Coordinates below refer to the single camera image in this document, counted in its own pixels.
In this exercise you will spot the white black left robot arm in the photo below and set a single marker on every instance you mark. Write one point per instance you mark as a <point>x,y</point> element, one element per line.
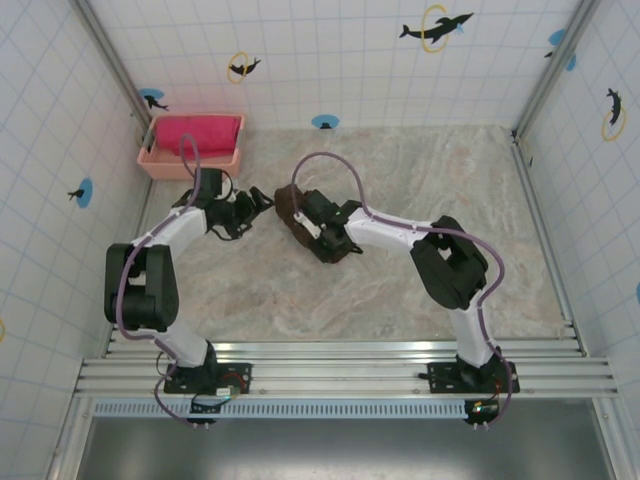
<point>180,227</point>

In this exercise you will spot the small left circuit board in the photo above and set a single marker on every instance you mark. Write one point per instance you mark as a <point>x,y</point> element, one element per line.
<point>205,411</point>

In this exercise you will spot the brown long pants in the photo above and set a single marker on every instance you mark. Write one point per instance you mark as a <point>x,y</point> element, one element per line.
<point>287,202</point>

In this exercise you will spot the dolphin blue circle sticker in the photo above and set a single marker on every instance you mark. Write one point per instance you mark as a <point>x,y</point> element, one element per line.
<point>325,121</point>
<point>84,192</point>
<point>151,98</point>

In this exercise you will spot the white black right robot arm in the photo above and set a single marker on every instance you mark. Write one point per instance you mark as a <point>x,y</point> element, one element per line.
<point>385,230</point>

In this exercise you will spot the pink plastic basket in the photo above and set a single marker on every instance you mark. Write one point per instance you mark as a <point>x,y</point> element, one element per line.
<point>165,167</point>

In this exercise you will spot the small right circuit board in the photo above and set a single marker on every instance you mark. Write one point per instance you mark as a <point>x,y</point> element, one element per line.
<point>482,410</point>

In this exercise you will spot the blue circle wall sticker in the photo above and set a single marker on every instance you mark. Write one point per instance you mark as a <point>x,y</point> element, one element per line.
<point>557,36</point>

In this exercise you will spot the grey metal panel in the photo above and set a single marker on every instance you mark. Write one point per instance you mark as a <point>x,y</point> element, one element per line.
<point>350,450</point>

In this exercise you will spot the aluminium corner post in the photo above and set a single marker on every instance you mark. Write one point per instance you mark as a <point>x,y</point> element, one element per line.
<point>555,70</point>
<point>112,60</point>

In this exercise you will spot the aluminium rail beam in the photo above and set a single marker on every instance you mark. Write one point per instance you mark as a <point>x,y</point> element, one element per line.
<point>325,370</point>

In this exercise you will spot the small circuit board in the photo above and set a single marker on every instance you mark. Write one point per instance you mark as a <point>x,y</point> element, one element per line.
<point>482,410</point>
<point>205,411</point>

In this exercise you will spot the magenta folded cloth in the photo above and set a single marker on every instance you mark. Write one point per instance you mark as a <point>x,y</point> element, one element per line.
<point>210,135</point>

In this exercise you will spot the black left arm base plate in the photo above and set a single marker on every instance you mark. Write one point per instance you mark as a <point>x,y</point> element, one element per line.
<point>240,375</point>

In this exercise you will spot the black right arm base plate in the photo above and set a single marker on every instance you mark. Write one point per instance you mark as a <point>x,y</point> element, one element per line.
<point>440,377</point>

